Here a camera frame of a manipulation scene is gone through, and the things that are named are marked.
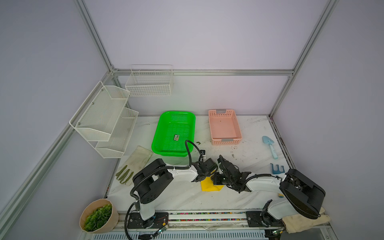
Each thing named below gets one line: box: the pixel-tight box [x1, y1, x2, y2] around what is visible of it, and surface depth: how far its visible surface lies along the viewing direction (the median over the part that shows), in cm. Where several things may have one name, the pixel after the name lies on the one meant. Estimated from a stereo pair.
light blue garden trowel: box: [262, 135, 278, 160], surface depth 106 cm
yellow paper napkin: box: [201, 174, 224, 192], surface depth 85 cm
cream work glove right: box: [282, 206, 331, 234], surface depth 74 cm
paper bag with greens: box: [79, 198, 119, 234], surface depth 66 cm
